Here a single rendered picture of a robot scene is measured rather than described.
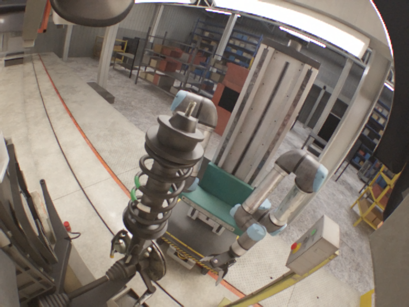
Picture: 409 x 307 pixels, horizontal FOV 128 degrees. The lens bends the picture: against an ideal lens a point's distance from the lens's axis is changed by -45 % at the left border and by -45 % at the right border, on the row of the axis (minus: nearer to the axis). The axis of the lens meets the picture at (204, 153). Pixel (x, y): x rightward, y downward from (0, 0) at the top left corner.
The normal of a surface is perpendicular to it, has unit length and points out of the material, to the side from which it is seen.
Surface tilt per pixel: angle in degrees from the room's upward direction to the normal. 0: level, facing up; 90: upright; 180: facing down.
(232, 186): 90
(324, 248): 90
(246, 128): 90
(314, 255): 90
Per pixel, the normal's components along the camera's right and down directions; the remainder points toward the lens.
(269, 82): -0.44, 0.34
